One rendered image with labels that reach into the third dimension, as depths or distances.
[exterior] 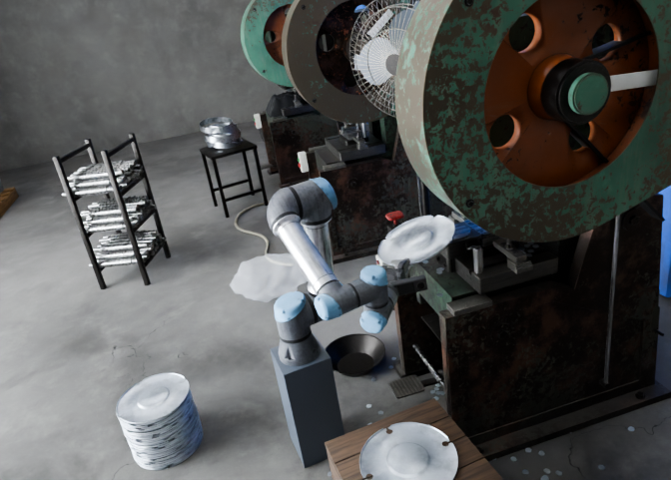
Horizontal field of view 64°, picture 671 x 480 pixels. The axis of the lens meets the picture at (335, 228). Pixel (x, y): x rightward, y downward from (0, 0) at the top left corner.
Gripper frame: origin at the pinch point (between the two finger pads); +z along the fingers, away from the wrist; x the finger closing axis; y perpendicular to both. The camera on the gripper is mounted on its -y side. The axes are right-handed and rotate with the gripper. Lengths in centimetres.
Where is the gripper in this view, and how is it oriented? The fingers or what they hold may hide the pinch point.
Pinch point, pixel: (409, 261)
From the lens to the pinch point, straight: 186.8
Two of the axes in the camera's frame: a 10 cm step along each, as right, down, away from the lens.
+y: -9.2, -0.4, 4.0
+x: 1.6, 8.8, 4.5
